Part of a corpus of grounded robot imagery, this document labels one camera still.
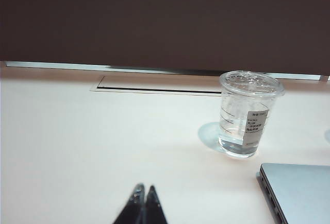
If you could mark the silver Dell laptop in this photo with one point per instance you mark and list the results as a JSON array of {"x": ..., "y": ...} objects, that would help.
[{"x": 304, "y": 190}]

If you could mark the aluminium partition rail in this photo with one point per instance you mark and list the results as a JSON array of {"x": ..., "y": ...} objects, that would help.
[{"x": 64, "y": 66}]

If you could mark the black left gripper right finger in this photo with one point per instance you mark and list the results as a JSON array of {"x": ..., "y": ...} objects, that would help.
[{"x": 154, "y": 208}]

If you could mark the wide brown desk partition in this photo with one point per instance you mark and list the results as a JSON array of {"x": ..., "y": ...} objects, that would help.
[{"x": 154, "y": 23}]

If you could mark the clear plastic cup 5843 label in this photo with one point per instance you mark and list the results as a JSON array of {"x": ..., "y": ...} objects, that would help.
[{"x": 237, "y": 121}]

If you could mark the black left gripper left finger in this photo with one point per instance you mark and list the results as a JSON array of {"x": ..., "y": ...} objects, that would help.
[{"x": 134, "y": 208}]

